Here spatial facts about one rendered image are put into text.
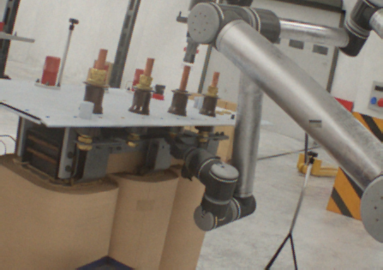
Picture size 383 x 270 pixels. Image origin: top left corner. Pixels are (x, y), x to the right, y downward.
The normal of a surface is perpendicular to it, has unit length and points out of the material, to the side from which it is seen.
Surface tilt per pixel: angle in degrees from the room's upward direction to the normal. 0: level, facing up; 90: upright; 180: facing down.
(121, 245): 90
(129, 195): 90
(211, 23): 100
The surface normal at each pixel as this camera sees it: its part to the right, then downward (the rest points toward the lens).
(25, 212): -0.48, 0.01
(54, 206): 0.11, 0.16
